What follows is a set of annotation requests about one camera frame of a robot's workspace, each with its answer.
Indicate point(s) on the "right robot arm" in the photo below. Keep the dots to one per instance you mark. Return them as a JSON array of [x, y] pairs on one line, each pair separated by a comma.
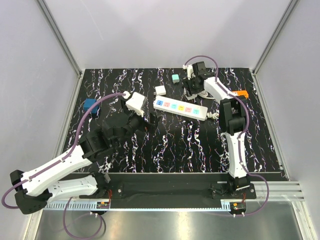
[[233, 122]]

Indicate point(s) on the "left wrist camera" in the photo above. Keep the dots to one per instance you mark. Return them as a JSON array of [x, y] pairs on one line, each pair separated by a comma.
[[135, 102]]

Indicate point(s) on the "teal plug adapter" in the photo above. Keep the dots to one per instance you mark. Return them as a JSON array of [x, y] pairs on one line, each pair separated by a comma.
[[175, 78]]

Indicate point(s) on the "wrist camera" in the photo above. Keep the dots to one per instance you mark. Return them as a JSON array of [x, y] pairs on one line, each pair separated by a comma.
[[195, 70], [135, 102]]

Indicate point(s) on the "white multicolour power strip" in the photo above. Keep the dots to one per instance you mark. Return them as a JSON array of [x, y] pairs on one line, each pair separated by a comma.
[[180, 108]]

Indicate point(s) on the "black marble pattern mat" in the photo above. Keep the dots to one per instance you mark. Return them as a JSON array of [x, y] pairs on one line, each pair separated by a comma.
[[180, 145]]

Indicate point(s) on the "white charger adapter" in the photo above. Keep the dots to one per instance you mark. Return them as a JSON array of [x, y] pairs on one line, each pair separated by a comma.
[[160, 90]]

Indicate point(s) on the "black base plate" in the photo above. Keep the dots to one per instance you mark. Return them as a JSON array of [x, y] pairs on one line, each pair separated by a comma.
[[153, 191]]

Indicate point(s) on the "blue cube adapter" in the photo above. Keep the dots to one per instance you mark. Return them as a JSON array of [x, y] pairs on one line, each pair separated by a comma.
[[88, 103]]

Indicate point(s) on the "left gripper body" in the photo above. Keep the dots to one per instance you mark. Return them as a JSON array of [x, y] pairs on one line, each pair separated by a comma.
[[138, 122]]

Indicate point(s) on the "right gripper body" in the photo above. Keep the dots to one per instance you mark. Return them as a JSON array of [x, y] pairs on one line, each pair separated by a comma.
[[191, 84]]

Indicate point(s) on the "white slotted cable duct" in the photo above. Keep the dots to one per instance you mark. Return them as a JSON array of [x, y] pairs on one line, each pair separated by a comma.
[[77, 205]]

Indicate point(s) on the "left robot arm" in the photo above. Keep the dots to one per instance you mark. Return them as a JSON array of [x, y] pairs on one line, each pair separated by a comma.
[[36, 188]]

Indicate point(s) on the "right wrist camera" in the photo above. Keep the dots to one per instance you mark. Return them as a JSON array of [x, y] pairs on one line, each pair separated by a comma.
[[195, 70]]

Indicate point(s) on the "orange power strip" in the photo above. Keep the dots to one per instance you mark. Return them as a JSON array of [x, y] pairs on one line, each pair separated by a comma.
[[241, 93]]

